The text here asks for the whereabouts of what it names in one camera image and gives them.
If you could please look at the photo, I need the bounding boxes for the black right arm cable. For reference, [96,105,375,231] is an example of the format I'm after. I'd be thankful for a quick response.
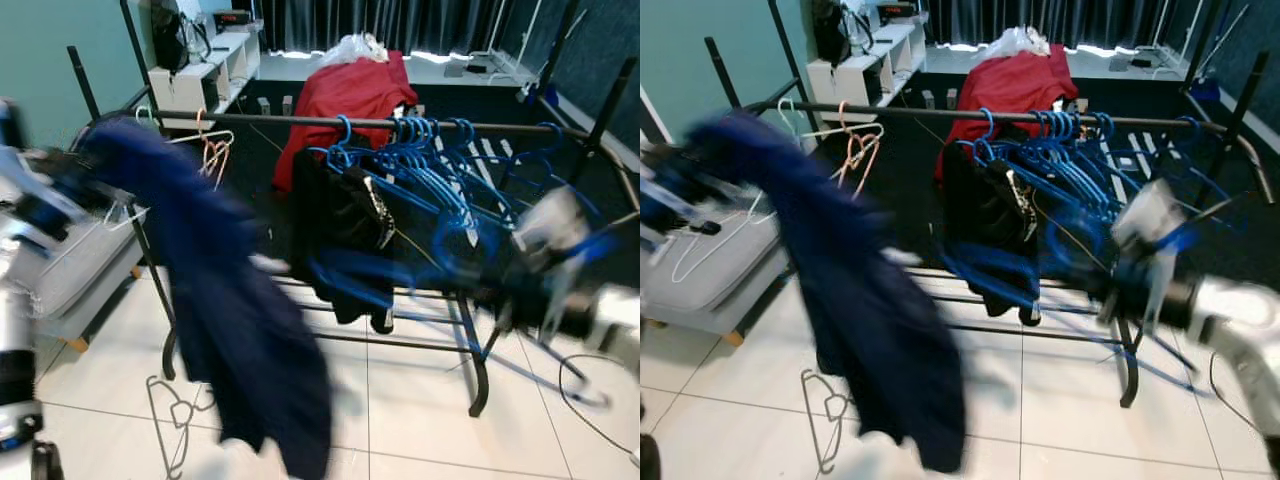
[1208,348,1263,433]
[556,352,641,469]

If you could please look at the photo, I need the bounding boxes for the pink wire hanger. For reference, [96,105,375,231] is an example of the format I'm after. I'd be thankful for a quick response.
[836,100,883,201]
[195,108,234,193]

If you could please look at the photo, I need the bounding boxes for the white window bench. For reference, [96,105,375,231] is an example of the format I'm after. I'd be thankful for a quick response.
[255,50,546,89]
[925,45,1191,83]

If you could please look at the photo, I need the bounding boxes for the red cloth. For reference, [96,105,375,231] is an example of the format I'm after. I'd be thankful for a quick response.
[272,50,419,193]
[935,45,1081,181]

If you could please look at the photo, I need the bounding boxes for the black metal clothes rack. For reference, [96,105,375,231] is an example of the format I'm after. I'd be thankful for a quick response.
[65,0,641,419]
[703,0,1273,409]

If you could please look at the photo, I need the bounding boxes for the white shelf unit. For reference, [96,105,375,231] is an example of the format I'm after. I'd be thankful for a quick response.
[805,22,929,123]
[147,28,264,131]

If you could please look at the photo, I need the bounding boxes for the grey wire hanger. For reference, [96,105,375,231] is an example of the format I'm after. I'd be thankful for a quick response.
[800,368,851,476]
[145,373,219,480]

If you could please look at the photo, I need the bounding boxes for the black bag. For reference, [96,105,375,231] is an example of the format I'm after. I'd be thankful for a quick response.
[150,0,213,73]
[812,0,871,66]

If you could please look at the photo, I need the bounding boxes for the pale green hanger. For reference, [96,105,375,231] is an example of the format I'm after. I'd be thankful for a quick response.
[133,105,236,149]
[778,97,886,141]

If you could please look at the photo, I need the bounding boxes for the dark curtains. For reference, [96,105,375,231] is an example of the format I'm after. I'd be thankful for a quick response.
[925,0,1216,51]
[258,0,566,59]

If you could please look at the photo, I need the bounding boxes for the black garment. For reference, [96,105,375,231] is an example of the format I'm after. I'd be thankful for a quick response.
[288,148,399,334]
[940,140,1046,326]

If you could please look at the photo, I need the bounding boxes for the grey upholstered ottoman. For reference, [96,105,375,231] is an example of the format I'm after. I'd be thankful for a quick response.
[640,195,791,346]
[0,200,153,353]

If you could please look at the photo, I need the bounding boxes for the white wire hanger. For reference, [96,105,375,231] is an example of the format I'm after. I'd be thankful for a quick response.
[100,203,151,233]
[668,192,776,286]

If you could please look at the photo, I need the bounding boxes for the navy blue garment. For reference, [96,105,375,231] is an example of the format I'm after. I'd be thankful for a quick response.
[75,113,336,480]
[690,108,969,476]

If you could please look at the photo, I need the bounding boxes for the white plastic bag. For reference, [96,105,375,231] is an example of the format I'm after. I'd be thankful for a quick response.
[985,25,1053,59]
[318,32,391,67]

